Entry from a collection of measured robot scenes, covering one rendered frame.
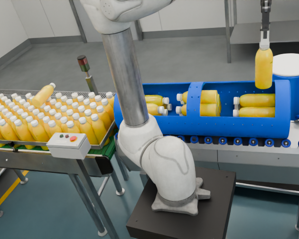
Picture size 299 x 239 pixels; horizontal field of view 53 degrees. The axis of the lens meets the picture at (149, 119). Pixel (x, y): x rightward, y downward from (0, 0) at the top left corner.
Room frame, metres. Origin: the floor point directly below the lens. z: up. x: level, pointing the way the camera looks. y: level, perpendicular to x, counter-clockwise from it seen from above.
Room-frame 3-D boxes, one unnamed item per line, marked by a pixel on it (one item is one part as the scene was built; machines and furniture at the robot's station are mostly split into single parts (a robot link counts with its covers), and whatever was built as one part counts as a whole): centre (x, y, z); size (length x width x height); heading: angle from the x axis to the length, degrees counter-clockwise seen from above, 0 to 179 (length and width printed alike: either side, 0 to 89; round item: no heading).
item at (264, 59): (1.11, -0.54, 1.36); 0.07 x 0.07 x 0.19
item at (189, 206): (0.78, -0.05, 1.10); 0.22 x 0.18 x 0.06; 66
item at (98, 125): (1.46, 0.30, 1.00); 0.07 x 0.07 x 0.19
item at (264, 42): (1.09, -0.53, 1.50); 0.03 x 0.01 x 0.07; 65
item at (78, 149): (1.32, 0.46, 1.05); 0.20 x 0.10 x 0.10; 65
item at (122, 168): (1.98, 0.35, 0.55); 0.04 x 0.04 x 1.10; 65
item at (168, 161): (0.80, -0.04, 1.23); 0.18 x 0.16 x 0.22; 29
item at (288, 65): (1.58, -0.93, 1.03); 0.28 x 0.28 x 0.01
